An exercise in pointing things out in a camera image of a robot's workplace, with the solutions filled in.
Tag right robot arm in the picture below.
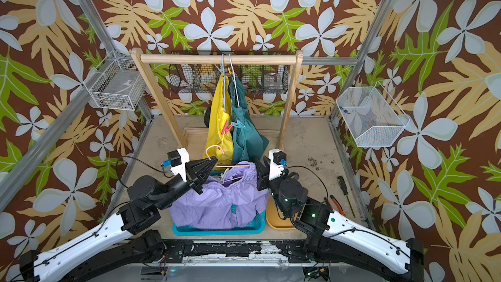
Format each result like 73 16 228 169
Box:
254 157 425 281

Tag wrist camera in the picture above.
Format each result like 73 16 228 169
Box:
162 148 190 182
269 149 287 181

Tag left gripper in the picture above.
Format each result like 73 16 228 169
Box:
153 155 213 212

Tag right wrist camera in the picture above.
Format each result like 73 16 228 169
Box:
269 149 287 181

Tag black handled screwdriver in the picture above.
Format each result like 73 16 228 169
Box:
337 176 356 217

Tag yellow shorts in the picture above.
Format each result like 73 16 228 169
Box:
204 75 234 166

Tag wooden clothes rack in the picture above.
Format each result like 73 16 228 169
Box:
130 48 304 150

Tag black tool case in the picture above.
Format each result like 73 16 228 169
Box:
204 107 211 127

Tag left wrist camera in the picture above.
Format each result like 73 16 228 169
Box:
162 148 190 182

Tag white wire basket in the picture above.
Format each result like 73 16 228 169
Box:
86 52 146 111
336 82 410 149

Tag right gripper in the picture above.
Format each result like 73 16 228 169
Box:
256 157 295 219

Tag yellow plastic tray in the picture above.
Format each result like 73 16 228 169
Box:
266 198 295 231

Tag teal plastic basket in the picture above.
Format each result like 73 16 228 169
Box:
171 168 267 238

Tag blue clothespin on green shorts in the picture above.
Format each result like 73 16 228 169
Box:
230 120 247 129

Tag white wire hanger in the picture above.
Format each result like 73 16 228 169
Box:
228 54 240 108

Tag black mounting rail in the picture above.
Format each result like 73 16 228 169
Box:
128 238 341 264

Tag green shorts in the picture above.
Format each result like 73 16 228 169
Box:
228 78 270 165

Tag white wire basket left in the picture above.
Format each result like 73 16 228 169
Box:
86 52 146 111

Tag red handled pliers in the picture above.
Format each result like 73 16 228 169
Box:
329 195 346 216

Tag purple shorts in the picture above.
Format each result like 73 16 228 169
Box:
169 160 271 231

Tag black mesh basket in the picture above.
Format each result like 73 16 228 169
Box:
167 64 289 94

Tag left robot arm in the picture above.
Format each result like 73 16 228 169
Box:
12 151 217 281

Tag white wire basket right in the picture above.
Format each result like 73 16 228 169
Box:
336 82 410 149

